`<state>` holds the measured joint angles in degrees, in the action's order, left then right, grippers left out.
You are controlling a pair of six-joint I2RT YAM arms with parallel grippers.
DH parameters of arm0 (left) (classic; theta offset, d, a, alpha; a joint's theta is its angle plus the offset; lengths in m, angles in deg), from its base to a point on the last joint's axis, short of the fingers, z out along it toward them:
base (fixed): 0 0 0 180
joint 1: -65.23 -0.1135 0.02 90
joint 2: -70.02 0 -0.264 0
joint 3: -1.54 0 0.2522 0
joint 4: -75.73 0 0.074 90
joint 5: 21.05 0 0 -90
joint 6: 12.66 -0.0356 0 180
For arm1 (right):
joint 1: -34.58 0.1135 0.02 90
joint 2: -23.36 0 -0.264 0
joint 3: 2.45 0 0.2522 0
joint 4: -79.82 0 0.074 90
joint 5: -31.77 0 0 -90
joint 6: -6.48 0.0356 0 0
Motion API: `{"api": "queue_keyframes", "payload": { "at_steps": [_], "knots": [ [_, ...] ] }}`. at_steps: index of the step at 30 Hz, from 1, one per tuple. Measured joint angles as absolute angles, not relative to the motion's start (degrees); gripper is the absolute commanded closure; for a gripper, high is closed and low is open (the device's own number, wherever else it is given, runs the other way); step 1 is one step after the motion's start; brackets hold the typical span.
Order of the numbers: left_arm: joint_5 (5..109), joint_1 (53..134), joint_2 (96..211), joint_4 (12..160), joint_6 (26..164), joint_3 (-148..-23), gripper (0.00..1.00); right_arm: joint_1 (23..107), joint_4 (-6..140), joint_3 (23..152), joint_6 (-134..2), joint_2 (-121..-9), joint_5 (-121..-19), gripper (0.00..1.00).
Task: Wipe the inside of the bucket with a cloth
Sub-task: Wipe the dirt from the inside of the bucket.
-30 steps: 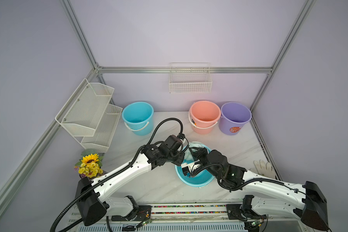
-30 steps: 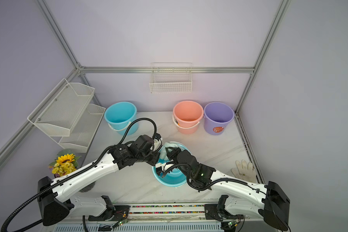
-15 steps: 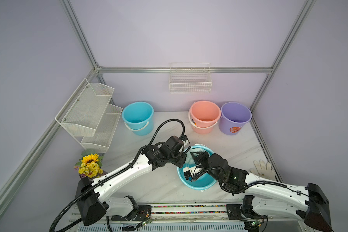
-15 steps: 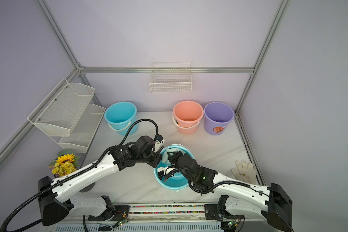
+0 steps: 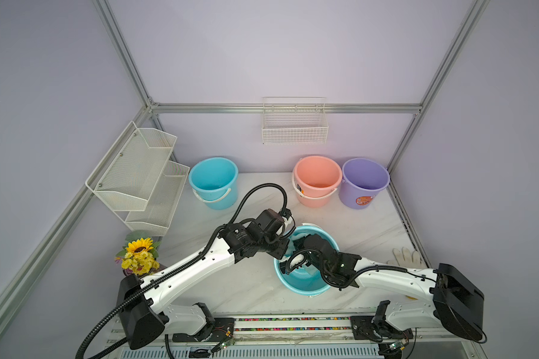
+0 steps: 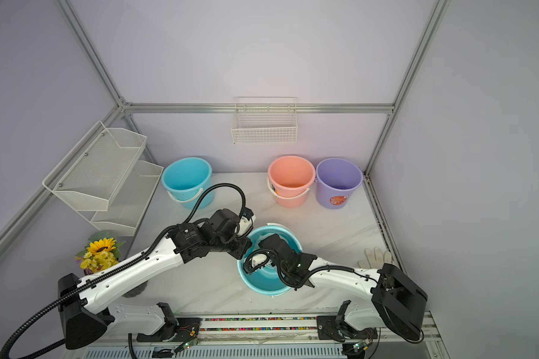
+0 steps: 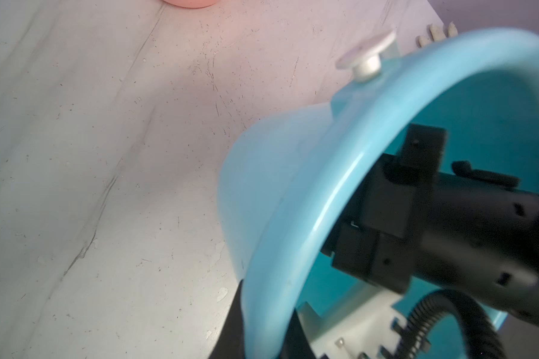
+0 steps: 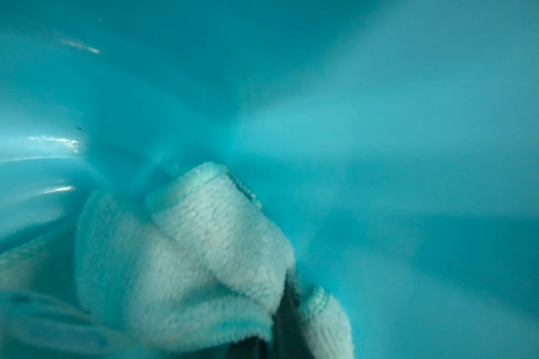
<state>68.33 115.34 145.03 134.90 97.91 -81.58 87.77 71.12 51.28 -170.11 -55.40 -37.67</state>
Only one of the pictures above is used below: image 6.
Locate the teal bucket being wiped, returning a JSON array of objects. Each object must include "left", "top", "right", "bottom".
[{"left": 161, "top": 157, "right": 213, "bottom": 209}]

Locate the white wire wall basket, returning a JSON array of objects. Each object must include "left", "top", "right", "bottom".
[{"left": 231, "top": 97, "right": 298, "bottom": 144}]

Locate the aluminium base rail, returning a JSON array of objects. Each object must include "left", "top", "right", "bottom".
[{"left": 64, "top": 313, "right": 450, "bottom": 358}]

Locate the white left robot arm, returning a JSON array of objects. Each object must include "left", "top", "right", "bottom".
[{"left": 58, "top": 209, "right": 255, "bottom": 350}]

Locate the sunflower bouquet in vase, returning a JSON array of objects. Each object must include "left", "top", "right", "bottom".
[{"left": 75, "top": 230, "right": 125, "bottom": 275}]

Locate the black corrugated left cable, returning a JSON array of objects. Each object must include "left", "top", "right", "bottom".
[{"left": 0, "top": 182, "right": 248, "bottom": 359}]

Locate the pink plastic bucket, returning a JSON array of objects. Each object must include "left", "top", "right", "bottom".
[{"left": 267, "top": 156, "right": 316, "bottom": 208}]

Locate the purple plastic bucket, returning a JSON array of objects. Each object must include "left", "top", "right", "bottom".
[{"left": 316, "top": 158, "right": 364, "bottom": 209}]

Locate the white work glove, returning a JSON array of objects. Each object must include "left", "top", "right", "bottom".
[{"left": 358, "top": 247, "right": 395, "bottom": 269}]

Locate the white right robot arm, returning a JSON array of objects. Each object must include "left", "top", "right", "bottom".
[{"left": 243, "top": 234, "right": 428, "bottom": 344}]

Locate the teal bucket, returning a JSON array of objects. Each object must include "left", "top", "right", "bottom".
[{"left": 237, "top": 223, "right": 302, "bottom": 297}]

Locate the white two-tier mesh shelf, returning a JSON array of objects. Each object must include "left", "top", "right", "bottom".
[{"left": 43, "top": 122, "right": 163, "bottom": 237}]

